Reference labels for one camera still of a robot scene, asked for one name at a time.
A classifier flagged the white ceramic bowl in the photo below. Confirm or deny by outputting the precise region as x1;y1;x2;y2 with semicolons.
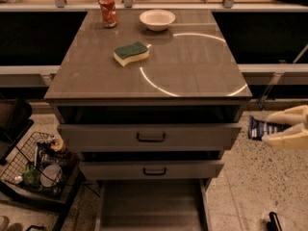
140;10;175;32

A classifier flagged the black object on floor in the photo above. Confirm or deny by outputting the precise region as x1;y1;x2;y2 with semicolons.
267;212;283;231

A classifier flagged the blue rxbar blueberry wrapper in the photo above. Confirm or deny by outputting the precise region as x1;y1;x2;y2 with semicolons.
247;116;290;141

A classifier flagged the green item in basket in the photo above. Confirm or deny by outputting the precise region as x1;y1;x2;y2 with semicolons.
22;163;40;188

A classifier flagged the white cup in basket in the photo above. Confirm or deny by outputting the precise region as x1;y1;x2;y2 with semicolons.
40;164;63;188

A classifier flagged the grey drawer cabinet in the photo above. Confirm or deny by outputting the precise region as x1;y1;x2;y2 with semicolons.
43;9;253;231

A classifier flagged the crushed orange soda can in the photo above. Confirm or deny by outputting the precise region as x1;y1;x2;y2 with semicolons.
98;0;117;28

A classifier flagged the green and yellow sponge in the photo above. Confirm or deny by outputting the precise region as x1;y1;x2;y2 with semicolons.
114;41;149;66

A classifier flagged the top grey drawer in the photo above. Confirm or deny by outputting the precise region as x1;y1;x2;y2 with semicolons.
58;105;243;153

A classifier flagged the middle grey drawer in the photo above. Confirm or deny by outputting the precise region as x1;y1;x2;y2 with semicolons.
79;151;223;180

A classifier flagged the grey drawer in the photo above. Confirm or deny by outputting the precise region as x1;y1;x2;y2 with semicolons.
79;151;223;180
94;180;212;231
58;105;243;153

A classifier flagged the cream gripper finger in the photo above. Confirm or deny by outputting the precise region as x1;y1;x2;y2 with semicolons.
262;123;308;150
266;105;308;126

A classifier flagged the black wire basket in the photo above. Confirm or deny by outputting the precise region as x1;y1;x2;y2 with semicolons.
0;132;80;207

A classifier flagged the bottom grey drawer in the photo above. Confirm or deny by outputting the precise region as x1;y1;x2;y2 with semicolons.
94;180;212;231

